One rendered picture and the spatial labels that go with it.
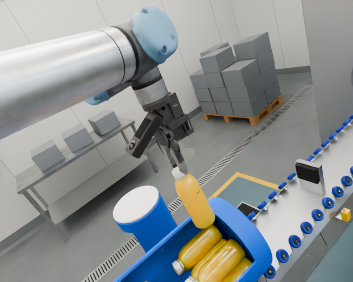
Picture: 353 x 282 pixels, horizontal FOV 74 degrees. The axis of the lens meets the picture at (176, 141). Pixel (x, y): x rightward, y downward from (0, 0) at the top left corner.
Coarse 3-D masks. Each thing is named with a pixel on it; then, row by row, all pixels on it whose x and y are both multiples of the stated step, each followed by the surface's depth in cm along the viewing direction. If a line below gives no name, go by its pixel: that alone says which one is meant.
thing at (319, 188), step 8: (304, 160) 101; (296, 168) 102; (304, 168) 98; (312, 168) 96; (320, 168) 95; (304, 176) 101; (312, 176) 97; (320, 176) 96; (304, 184) 106; (312, 184) 102; (320, 184) 98; (320, 192) 101
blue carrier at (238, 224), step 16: (224, 208) 74; (192, 224) 89; (224, 224) 88; (240, 224) 70; (176, 240) 86; (240, 240) 83; (256, 240) 68; (144, 256) 72; (160, 256) 84; (176, 256) 87; (256, 256) 67; (128, 272) 69; (144, 272) 81; (160, 272) 84; (256, 272) 68
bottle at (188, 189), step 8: (184, 176) 63; (192, 176) 65; (176, 184) 64; (184, 184) 63; (192, 184) 63; (176, 192) 65; (184, 192) 63; (192, 192) 63; (200, 192) 64; (184, 200) 64; (192, 200) 64; (200, 200) 64; (192, 208) 64; (200, 208) 65; (208, 208) 66; (192, 216) 66; (200, 216) 65; (208, 216) 66; (200, 224) 67; (208, 224) 67
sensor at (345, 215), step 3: (342, 210) 89; (345, 210) 89; (348, 210) 89; (336, 213) 94; (339, 213) 94; (342, 213) 89; (345, 213) 88; (348, 213) 88; (336, 216) 93; (339, 216) 93; (342, 216) 90; (345, 216) 89; (348, 216) 89; (342, 219) 91; (345, 219) 90; (348, 219) 89
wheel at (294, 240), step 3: (294, 234) 85; (291, 237) 84; (294, 237) 84; (297, 237) 84; (288, 240) 85; (291, 240) 84; (294, 240) 84; (297, 240) 84; (300, 240) 84; (291, 243) 83; (294, 243) 83; (297, 243) 84; (300, 243) 84; (291, 246) 84; (294, 246) 83; (297, 246) 83
